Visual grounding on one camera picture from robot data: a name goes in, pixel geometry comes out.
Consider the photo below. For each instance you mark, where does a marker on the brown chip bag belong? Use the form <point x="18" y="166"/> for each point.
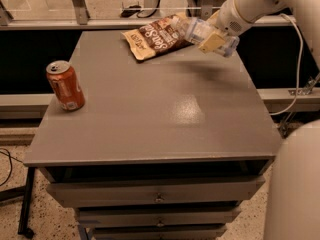
<point x="157" y="38"/>

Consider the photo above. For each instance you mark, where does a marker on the blue plastic water bottle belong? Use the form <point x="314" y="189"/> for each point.
<point x="195" y="30"/>

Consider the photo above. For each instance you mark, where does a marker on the black metal stand leg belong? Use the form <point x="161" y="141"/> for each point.
<point x="25" y="192"/>

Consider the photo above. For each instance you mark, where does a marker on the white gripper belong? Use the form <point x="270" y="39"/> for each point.
<point x="232" y="21"/>

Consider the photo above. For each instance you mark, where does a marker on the orange soda can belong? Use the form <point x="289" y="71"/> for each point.
<point x="63" y="80"/>

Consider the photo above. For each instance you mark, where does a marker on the grey drawer cabinet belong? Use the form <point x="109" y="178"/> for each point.
<point x="165" y="149"/>

